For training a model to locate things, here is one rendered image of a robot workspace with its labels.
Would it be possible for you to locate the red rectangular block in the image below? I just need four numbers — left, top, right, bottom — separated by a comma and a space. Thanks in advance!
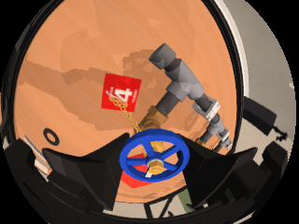
121, 153, 155, 189

